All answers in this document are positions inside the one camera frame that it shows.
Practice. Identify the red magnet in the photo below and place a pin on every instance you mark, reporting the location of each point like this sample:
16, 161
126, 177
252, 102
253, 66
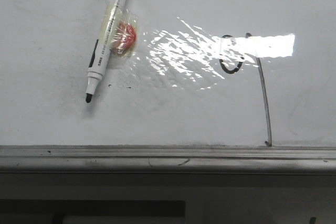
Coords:
126, 33

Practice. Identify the white black whiteboard marker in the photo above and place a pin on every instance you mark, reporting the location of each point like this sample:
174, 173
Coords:
103, 46

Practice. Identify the white whiteboard with aluminium frame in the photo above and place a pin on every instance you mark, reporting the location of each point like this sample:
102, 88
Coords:
211, 86

